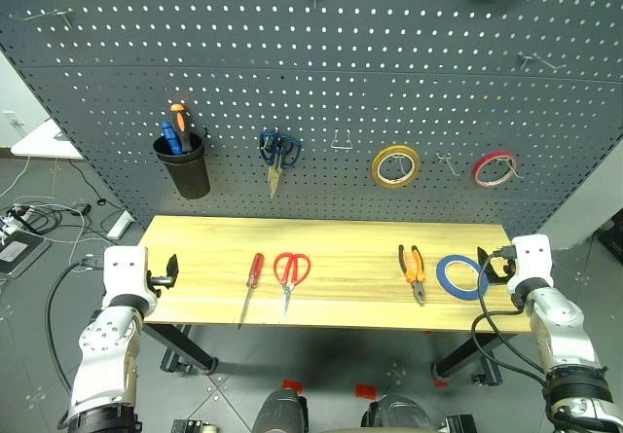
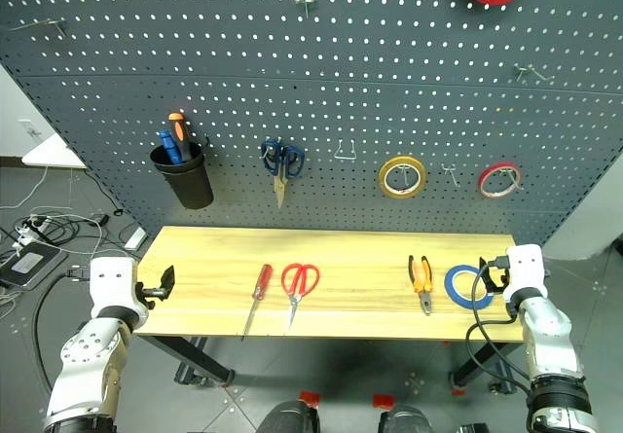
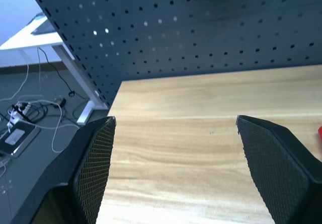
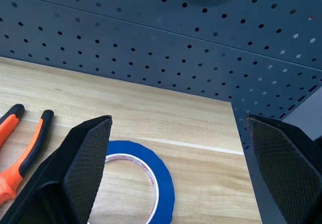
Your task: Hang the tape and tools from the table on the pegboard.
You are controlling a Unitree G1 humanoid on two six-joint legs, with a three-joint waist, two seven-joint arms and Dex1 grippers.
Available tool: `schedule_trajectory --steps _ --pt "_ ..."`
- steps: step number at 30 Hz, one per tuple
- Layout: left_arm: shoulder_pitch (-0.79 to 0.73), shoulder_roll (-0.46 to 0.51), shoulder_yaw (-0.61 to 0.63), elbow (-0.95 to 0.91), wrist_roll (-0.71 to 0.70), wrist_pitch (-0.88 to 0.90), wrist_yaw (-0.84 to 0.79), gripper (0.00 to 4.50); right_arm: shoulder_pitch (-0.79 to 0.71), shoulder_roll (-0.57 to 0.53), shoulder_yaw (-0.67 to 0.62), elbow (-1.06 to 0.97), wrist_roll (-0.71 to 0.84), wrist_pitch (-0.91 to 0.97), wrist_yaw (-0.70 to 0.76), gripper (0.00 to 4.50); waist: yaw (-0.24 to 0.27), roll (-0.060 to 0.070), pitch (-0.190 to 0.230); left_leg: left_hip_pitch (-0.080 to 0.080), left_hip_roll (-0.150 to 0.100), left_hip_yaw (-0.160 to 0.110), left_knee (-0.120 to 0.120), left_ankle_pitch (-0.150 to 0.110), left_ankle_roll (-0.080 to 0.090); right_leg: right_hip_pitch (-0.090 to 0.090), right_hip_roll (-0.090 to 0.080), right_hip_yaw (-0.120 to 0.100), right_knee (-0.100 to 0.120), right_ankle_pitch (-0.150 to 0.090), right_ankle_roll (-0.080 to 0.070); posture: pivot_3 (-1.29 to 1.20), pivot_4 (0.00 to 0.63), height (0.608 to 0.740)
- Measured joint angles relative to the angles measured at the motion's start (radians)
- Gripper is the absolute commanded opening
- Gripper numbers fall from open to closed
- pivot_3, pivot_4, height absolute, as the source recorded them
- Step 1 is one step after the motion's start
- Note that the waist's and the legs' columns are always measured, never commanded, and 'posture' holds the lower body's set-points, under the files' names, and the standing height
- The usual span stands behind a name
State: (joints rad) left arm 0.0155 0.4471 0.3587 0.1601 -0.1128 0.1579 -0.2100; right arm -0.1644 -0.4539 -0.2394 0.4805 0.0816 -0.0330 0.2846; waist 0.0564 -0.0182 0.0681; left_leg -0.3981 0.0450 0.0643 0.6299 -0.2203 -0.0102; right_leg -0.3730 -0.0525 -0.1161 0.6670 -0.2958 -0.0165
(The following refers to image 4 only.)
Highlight blue tape roll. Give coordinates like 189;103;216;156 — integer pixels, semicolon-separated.
87;140;176;224

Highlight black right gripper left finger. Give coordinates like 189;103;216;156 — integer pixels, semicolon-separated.
0;115;113;224

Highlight orange and black pliers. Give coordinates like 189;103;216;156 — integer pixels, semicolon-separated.
0;104;55;206

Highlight dark grey pegboard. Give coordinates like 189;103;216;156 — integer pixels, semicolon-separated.
0;0;322;224

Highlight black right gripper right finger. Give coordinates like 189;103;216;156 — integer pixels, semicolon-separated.
244;114;322;224

